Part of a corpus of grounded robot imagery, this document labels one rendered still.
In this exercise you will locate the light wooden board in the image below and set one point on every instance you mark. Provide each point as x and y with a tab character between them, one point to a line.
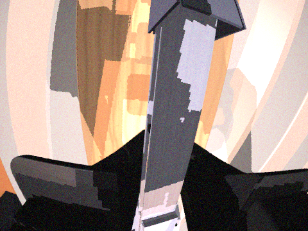
113	57

